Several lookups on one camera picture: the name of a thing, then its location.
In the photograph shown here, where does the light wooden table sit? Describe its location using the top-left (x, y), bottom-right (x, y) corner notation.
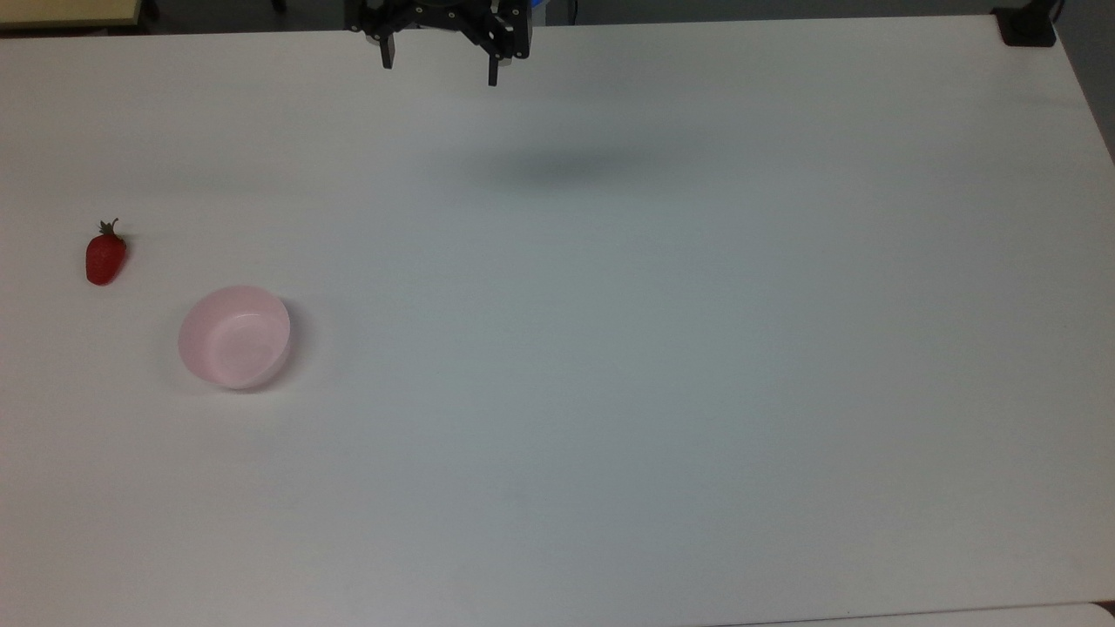
top-left (0, 0), bottom-right (145, 32)

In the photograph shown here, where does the pink plastic bowl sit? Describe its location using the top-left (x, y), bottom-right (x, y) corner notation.
top-left (178, 285), bottom-right (292, 390)

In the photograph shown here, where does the black table clamp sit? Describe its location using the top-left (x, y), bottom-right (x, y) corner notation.
top-left (992, 0), bottom-right (1062, 48)

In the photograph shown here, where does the red strawberry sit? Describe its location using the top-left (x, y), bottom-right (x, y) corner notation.
top-left (85, 218), bottom-right (128, 287)

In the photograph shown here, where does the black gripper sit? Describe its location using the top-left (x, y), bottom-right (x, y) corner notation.
top-left (346, 0), bottom-right (532, 88)

